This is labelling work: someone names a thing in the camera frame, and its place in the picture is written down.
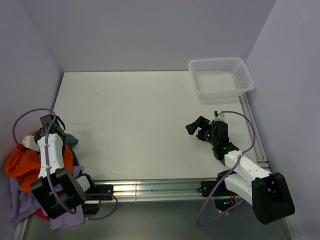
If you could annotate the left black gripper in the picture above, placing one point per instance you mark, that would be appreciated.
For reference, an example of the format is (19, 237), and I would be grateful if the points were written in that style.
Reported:
(63, 145)

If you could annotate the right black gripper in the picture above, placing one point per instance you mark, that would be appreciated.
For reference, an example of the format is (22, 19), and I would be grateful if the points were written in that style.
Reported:
(201, 122)

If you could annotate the orange t shirt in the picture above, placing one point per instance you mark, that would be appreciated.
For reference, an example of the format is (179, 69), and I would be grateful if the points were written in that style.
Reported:
(27, 165)

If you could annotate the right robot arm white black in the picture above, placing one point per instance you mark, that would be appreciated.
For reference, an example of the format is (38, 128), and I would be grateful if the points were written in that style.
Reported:
(244, 181)

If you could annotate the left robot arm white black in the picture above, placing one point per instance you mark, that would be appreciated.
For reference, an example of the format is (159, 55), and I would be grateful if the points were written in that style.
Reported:
(56, 189)

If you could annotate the teal blue t shirt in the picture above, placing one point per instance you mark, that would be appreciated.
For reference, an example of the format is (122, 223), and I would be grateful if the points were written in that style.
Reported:
(71, 140)

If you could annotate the white perforated plastic basket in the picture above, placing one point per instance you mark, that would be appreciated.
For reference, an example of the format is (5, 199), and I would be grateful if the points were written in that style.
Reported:
(220, 77)

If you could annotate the lavender t shirt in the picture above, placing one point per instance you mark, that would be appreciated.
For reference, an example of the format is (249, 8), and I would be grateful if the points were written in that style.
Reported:
(24, 205)

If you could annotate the red t shirt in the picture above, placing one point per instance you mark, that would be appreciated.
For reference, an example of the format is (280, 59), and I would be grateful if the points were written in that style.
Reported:
(42, 215)

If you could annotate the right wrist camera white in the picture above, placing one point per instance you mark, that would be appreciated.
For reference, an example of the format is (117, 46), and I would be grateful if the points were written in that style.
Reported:
(219, 116)

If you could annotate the aluminium front rail frame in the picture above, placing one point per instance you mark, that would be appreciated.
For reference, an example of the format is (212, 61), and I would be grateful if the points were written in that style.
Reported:
(162, 209)

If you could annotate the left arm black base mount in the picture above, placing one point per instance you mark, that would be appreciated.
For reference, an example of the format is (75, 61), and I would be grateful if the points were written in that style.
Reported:
(93, 203)

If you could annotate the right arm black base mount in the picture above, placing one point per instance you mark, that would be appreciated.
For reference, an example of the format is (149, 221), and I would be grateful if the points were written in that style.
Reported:
(223, 198)

